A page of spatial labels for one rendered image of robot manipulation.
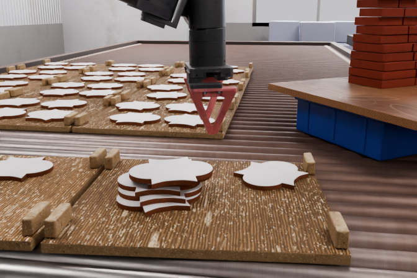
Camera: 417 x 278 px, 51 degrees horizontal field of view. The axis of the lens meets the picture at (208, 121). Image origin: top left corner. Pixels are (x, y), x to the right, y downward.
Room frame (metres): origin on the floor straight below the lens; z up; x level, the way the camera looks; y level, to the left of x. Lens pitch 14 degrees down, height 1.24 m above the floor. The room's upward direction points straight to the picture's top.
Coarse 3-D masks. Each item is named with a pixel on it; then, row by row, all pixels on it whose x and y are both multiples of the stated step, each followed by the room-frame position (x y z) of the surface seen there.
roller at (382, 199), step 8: (328, 192) 0.73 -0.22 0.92; (336, 192) 0.73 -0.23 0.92; (344, 192) 0.73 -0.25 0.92; (352, 192) 0.73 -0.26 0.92; (360, 192) 0.73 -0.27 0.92; (328, 200) 0.72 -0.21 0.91; (336, 200) 0.72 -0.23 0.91; (344, 200) 0.72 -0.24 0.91; (352, 200) 0.72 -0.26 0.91; (360, 200) 0.71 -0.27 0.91; (368, 200) 0.71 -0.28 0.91; (376, 200) 0.71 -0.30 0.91; (384, 200) 0.71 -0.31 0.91; (392, 200) 0.71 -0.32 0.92; (400, 200) 0.71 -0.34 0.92; (408, 200) 0.71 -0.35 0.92; (416, 200) 0.70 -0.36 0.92
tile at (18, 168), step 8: (8, 160) 0.84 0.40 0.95; (16, 160) 0.84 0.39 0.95; (24, 160) 0.84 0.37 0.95; (32, 160) 0.84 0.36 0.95; (40, 160) 0.84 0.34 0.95; (0, 168) 0.79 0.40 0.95; (8, 168) 0.79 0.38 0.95; (16, 168) 0.79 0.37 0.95; (24, 168) 0.79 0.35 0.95; (32, 168) 0.79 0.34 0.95; (40, 168) 0.79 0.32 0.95; (48, 168) 0.79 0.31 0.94; (0, 176) 0.75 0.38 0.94; (8, 176) 0.75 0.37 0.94; (16, 176) 0.75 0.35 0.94; (24, 176) 0.75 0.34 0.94; (32, 176) 0.77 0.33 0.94
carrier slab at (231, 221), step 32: (128, 160) 0.86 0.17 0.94; (96, 192) 0.70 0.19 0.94; (224, 192) 0.70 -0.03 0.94; (256, 192) 0.70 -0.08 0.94; (288, 192) 0.70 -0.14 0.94; (320, 192) 0.70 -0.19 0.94; (96, 224) 0.58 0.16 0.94; (128, 224) 0.58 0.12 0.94; (160, 224) 0.58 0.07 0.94; (192, 224) 0.58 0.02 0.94; (224, 224) 0.58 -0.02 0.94; (256, 224) 0.58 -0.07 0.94; (288, 224) 0.58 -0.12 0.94; (320, 224) 0.58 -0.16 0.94; (160, 256) 0.52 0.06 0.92; (192, 256) 0.51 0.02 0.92; (224, 256) 0.51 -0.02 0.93; (256, 256) 0.51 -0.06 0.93; (288, 256) 0.50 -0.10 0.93; (320, 256) 0.50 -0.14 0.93
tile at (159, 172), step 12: (132, 168) 0.69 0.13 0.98; (144, 168) 0.69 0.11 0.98; (156, 168) 0.69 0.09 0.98; (168, 168) 0.69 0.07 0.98; (180, 168) 0.69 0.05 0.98; (192, 168) 0.69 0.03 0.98; (204, 168) 0.69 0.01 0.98; (132, 180) 0.66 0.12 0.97; (144, 180) 0.65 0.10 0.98; (156, 180) 0.64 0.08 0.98; (168, 180) 0.64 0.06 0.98; (180, 180) 0.64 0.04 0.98; (192, 180) 0.64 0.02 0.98
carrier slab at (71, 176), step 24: (72, 168) 0.81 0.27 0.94; (96, 168) 0.81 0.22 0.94; (0, 192) 0.70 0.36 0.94; (24, 192) 0.70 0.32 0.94; (48, 192) 0.70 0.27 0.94; (72, 192) 0.70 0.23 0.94; (0, 216) 0.61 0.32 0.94; (24, 216) 0.61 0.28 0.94; (0, 240) 0.54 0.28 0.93; (24, 240) 0.53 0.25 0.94
